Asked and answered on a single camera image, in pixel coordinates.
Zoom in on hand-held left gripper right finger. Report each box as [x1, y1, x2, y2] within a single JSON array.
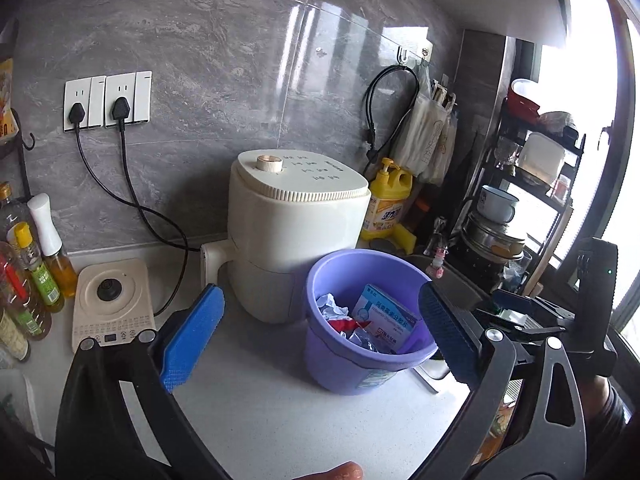
[[410, 281, 587, 480]]

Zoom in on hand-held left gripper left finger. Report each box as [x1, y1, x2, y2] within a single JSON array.
[[55, 284, 231, 480]]

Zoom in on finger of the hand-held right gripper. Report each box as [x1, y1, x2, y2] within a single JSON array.
[[487, 290, 570, 336]]

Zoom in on blue and white medicine box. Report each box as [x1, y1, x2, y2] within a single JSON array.
[[351, 284, 421, 356]]

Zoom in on purple plastic bucket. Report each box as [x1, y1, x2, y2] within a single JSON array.
[[304, 248, 453, 396]]

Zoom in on white tissue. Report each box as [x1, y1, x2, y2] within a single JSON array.
[[314, 292, 351, 321]]

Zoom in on person's right forearm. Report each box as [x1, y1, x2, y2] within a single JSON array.
[[585, 375, 629, 442]]

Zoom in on person's left hand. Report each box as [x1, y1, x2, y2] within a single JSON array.
[[295, 461, 364, 480]]

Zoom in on steel sink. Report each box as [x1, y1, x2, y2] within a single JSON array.
[[405, 254, 495, 311]]

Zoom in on stacked steel pots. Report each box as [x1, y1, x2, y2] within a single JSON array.
[[462, 212, 526, 262]]

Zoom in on silver foil wrapper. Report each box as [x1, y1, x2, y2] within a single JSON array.
[[347, 327, 396, 357]]

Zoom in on cream kettle base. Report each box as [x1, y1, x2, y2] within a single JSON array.
[[71, 258, 160, 354]]

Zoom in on chrome faucet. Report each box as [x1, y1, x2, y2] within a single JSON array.
[[424, 216, 451, 259]]

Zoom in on white enamel mug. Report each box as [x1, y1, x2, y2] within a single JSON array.
[[475, 185, 520, 225]]

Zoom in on black dish rack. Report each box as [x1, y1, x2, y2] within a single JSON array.
[[457, 95, 587, 291]]

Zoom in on yellow detergent pump bottle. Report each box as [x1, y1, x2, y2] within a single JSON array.
[[361, 157, 417, 256]]

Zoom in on white container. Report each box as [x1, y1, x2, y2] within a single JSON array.
[[517, 132, 566, 187]]

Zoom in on glass goblet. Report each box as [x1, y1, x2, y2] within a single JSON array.
[[495, 137, 521, 172]]

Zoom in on cream air fryer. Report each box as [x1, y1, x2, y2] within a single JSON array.
[[200, 149, 372, 324]]

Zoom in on green label bottle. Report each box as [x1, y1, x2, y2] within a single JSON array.
[[12, 222, 66, 314]]

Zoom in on white capped oil bottle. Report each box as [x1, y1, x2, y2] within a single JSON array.
[[27, 192, 79, 299]]

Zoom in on amber oil bottle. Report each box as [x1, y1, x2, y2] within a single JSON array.
[[0, 240, 52, 337]]

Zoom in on hanging printed white bag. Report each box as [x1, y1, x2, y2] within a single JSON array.
[[392, 92, 451, 182]]

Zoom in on red bowl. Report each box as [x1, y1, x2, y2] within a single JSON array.
[[507, 78, 544, 119]]

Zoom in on clear gold capped bottle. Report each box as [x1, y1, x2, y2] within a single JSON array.
[[0, 182, 32, 247]]

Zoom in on hanging chopsticks pack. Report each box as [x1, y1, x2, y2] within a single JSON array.
[[430, 80, 457, 112]]

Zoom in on yellow packet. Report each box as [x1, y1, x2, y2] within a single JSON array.
[[0, 57, 16, 142]]

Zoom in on black power cable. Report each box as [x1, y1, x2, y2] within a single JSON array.
[[75, 125, 191, 317], [120, 125, 203, 253]]

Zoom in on hanging black cable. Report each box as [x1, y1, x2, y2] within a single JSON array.
[[363, 65, 420, 163]]

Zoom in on white wall socket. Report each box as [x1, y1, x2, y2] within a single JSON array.
[[103, 70, 153, 128], [63, 76, 107, 132]]

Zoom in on black wire rack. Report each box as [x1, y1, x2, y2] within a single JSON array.
[[0, 107, 36, 197]]

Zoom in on clear wall hook strip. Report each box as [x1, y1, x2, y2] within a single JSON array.
[[395, 42, 434, 69]]

